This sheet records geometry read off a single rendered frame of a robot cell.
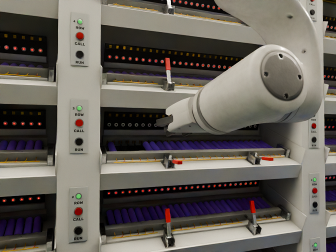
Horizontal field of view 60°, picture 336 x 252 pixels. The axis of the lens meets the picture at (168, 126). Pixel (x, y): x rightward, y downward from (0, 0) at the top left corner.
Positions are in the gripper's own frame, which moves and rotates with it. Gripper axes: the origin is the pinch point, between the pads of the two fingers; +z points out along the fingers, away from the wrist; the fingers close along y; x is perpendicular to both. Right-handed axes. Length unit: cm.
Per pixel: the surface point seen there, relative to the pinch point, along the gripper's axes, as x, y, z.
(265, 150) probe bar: 3.8, -35.9, 17.1
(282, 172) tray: 10.8, -39.1, 14.7
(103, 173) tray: 8.3, 14.1, 13.9
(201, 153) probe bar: 4.1, -13.8, 17.5
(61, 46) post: -20.3, 23.5, 8.9
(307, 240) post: 32, -47, 17
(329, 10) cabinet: -55, -82, 23
